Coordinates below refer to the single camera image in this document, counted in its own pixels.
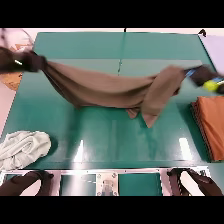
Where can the orange garment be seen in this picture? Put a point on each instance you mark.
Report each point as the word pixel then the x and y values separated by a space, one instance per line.
pixel 213 123

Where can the pale grey garment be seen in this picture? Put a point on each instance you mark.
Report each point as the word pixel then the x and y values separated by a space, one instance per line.
pixel 23 146

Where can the brown T-shirt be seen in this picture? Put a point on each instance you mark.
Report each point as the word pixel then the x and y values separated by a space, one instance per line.
pixel 100 90

